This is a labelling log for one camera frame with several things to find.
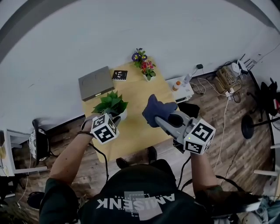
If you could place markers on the yellow object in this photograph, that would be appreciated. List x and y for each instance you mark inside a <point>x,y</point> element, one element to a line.
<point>2,151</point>

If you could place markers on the person's left hand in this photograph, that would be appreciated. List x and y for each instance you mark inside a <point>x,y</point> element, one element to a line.
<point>87,124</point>

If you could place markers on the small white device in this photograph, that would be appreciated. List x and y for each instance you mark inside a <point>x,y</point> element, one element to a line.
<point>235,67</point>

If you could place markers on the white router with black antennas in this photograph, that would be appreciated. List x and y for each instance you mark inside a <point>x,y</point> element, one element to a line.
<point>245,64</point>

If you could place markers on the white desk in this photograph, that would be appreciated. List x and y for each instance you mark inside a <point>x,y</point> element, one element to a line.
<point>11,157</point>

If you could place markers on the orange cap bottle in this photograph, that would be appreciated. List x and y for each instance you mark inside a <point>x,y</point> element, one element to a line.
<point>176,87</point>

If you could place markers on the person's black shoe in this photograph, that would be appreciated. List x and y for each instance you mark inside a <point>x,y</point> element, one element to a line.
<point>152,154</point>
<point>121,163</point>

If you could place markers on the grey flat box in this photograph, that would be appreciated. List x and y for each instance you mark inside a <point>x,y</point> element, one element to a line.
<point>94,84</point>

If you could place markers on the dark blue cloth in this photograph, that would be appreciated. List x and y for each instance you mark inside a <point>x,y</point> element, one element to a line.
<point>157,109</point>

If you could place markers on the black folding chair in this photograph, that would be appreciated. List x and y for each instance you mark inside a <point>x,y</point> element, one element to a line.
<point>35,199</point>

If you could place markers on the person's left forearm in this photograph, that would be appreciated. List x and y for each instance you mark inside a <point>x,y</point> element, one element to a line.
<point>67,157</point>

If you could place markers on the small yellowish disc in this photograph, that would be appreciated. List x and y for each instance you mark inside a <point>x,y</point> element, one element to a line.
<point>6,170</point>

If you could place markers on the white box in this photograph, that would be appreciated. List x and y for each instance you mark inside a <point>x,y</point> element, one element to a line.
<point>183,94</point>

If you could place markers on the patterned round seat cushion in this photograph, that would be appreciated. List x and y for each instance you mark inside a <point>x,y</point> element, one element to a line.
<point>32,144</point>

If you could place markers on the green plant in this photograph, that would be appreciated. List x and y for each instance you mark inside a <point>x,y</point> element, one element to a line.
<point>111,103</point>

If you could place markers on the person's black printed t-shirt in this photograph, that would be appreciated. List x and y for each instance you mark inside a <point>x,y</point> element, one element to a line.
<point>135,203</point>

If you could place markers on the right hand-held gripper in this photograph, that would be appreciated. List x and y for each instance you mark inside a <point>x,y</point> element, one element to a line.
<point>199,135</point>

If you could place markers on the person's right black shoe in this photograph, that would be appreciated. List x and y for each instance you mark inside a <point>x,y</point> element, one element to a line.
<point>152,154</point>

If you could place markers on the black wall plug adapter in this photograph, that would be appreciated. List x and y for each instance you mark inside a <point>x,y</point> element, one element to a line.
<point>199,66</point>

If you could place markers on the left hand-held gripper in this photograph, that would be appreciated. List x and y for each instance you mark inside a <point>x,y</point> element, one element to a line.
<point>103,131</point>

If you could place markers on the person's right forearm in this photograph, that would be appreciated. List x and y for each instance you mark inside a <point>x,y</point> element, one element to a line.
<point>201,172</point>

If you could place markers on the colourful flower pot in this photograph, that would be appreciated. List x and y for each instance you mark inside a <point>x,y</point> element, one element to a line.
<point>147,66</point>
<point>136,57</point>

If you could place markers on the person's left black shoe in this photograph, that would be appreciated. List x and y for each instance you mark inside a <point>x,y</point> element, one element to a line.
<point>121,163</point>

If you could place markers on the black round stand base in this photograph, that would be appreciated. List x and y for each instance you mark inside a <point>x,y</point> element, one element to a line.
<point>247,127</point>

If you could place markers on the small black bag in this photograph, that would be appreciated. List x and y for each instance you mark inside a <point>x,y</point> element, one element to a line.
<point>190,109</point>

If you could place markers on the white power strip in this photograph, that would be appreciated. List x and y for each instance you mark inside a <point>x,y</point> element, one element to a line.
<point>229,93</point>

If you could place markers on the clear bottle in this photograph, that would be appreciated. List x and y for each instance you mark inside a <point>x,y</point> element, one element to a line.
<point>187,79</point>

